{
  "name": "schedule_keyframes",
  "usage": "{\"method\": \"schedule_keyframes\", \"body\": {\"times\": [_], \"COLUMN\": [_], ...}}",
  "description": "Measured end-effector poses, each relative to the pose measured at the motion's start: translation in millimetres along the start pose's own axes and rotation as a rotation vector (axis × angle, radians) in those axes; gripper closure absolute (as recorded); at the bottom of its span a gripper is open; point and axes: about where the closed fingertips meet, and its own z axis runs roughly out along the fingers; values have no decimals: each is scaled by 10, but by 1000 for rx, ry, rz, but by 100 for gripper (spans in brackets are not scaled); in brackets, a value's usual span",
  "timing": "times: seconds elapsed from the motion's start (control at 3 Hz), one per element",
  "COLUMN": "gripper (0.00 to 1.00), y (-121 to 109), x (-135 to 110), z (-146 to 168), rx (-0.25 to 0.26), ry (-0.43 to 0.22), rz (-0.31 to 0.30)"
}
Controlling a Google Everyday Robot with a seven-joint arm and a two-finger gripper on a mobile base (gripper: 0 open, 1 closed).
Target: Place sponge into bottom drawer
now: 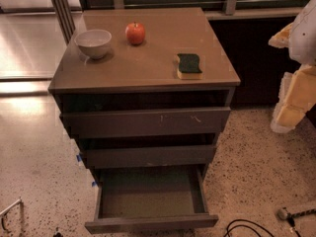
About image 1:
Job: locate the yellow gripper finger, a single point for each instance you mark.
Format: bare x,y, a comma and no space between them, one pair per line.
296,97
281,38

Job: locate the green yellow sponge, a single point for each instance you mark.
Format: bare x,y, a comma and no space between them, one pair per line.
188,66

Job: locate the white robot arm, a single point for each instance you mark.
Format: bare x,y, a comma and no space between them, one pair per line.
302,39

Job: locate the top drawer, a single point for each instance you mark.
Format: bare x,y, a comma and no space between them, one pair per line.
145,123

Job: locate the middle drawer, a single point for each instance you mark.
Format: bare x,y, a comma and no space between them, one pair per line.
149,156

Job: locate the brown drawer cabinet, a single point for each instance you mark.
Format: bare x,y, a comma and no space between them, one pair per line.
144,77

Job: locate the open bottom drawer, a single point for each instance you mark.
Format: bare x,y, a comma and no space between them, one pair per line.
150,199

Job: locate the red apple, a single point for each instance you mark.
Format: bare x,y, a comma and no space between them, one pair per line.
135,33

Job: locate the white ceramic bowl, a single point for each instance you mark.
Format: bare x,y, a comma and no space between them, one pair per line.
94,43

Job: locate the blue tape piece upper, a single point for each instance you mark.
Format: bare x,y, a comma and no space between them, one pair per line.
79,158

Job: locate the metal frame on floor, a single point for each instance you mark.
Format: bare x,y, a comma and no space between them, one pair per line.
16,208

